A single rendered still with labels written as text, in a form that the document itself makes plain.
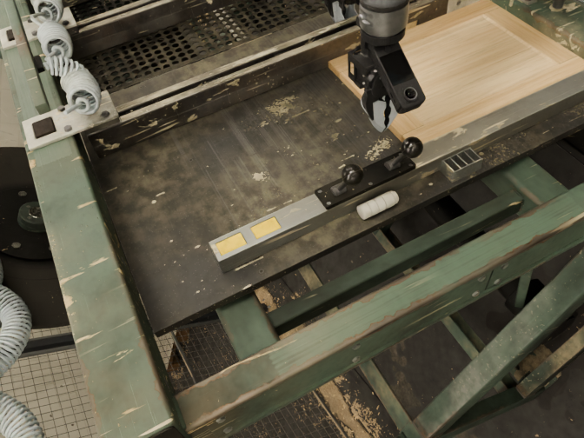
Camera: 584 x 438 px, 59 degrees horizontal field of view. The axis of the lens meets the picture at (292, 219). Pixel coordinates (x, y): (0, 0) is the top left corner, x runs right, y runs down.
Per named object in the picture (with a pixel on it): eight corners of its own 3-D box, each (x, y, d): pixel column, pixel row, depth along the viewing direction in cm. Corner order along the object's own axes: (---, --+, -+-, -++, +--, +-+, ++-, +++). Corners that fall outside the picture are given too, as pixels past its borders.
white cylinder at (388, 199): (364, 222, 97) (399, 206, 99) (364, 213, 95) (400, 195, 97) (355, 212, 99) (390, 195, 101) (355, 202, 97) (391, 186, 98)
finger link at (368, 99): (382, 109, 93) (384, 69, 87) (388, 114, 92) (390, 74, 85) (360, 118, 92) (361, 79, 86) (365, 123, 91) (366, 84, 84)
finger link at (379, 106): (368, 116, 99) (369, 77, 92) (386, 134, 96) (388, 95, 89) (355, 122, 99) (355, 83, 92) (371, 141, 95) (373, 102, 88)
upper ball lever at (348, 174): (350, 195, 98) (370, 176, 85) (333, 204, 97) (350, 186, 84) (341, 178, 98) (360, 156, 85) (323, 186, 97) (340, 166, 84)
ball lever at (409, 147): (402, 171, 100) (430, 149, 87) (386, 179, 100) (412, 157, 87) (394, 154, 101) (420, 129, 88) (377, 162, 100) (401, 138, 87)
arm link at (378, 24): (420, 2, 76) (373, 20, 74) (416, 29, 80) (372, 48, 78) (391, -18, 80) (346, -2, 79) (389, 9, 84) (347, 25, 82)
